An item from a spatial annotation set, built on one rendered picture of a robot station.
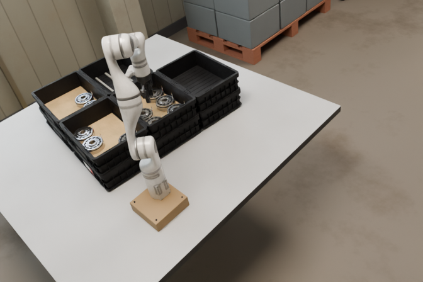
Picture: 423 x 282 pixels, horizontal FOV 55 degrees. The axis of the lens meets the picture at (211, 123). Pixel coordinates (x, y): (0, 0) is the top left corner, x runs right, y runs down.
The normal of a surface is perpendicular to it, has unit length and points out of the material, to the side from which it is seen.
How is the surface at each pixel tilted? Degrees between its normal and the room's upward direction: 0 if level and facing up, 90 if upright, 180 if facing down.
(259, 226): 0
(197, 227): 0
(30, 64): 90
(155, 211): 2
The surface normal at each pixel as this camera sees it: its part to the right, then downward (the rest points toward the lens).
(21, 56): 0.71, 0.37
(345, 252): -0.14, -0.76
